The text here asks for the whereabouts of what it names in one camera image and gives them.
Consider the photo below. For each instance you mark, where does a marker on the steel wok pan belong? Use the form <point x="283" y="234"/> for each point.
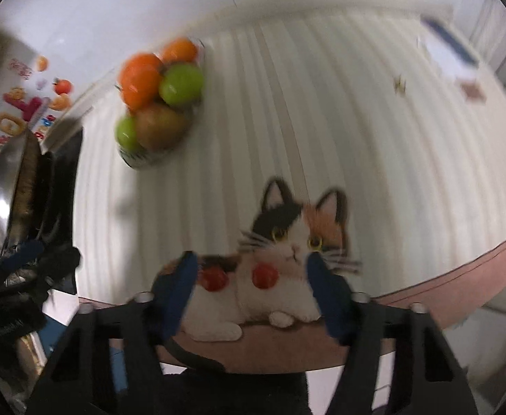
<point x="0" y="203"/>

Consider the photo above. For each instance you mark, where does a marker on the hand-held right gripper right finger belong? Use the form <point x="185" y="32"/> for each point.
<point x="328" y="298"/>

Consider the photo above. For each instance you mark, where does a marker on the oval floral ceramic plate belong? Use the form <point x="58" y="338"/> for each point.
<point x="142" y="161"/>

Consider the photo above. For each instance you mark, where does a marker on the small dark green scrap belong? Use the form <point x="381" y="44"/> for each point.
<point x="400" y="84"/>

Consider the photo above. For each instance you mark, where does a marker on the blue smartphone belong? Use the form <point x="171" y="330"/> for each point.
<point x="445" y="34"/>

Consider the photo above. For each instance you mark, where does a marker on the red apple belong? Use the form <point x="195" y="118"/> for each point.
<point x="160" y="126"/>

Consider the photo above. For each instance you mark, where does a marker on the large orange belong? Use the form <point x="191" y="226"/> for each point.
<point x="140" y="80"/>

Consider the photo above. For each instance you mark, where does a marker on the small brown card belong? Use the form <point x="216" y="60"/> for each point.
<point x="472" y="91"/>

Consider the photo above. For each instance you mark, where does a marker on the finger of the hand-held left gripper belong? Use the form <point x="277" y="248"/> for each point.
<point x="23" y="255"/>
<point x="58" y="263"/>

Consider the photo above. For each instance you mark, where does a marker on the green apple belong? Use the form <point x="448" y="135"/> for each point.
<point x="181" y="83"/>
<point x="126" y="133"/>

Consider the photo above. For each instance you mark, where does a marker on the white paper sheet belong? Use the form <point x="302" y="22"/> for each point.
<point x="443" y="58"/>

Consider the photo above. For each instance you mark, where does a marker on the steel wok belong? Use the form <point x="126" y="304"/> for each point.
<point x="30" y="181"/>

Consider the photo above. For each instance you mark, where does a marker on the cat-shaped mat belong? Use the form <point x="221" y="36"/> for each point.
<point x="278" y="220"/>

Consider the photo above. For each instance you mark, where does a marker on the cherry tomato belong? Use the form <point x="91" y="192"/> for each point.
<point x="211" y="279"/>
<point x="265" y="277"/>

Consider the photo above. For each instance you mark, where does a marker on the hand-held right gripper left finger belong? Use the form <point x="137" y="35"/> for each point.
<point x="179" y="285"/>

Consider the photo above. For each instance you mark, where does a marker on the striped tablecloth with pink border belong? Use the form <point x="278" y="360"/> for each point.
<point x="387" y="160"/>

